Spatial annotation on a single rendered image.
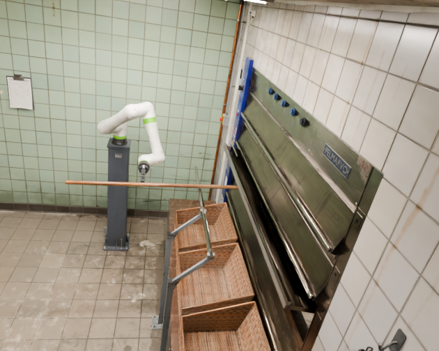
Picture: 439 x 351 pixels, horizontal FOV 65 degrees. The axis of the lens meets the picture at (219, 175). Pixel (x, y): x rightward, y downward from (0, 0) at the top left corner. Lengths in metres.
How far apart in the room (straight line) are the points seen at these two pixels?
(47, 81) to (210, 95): 1.66
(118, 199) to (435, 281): 3.00
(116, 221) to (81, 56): 1.68
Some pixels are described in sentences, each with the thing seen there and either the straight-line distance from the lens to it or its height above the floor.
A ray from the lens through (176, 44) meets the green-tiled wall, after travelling 3.72.
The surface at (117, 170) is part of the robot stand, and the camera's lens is 3.44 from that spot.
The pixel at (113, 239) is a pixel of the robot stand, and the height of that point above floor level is 0.12.
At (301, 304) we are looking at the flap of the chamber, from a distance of 1.65.
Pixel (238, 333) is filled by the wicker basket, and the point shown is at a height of 0.60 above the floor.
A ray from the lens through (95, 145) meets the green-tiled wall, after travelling 4.07.
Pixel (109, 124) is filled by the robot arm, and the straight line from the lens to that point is 3.11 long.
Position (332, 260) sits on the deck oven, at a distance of 1.52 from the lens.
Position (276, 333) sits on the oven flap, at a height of 0.97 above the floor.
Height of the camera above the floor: 2.51
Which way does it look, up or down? 26 degrees down
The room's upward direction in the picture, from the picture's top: 10 degrees clockwise
